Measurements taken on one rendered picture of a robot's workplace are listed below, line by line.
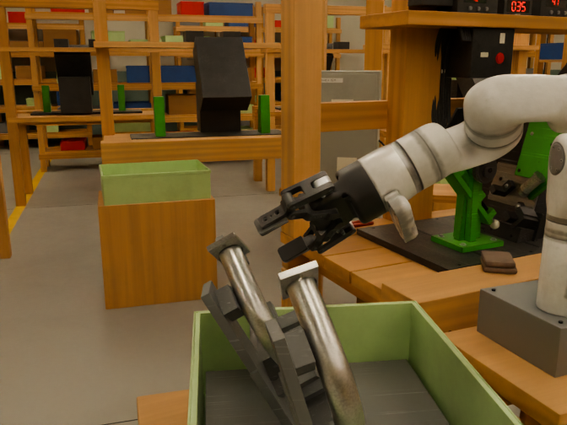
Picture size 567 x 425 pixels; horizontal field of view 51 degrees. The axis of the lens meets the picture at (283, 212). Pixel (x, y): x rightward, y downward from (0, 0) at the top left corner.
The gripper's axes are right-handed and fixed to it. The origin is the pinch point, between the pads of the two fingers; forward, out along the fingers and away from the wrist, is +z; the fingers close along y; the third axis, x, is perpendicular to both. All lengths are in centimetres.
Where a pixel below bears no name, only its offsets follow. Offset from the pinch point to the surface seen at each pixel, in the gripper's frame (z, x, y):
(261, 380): 9.5, 13.2, -5.8
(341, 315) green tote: -0.6, -1.6, -40.4
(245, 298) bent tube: 6.0, 5.3, 0.6
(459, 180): -43, -33, -81
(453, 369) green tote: -12.8, 17.7, -32.2
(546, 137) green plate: -73, -38, -94
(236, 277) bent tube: 5.9, 2.3, 0.7
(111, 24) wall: 161, -875, -604
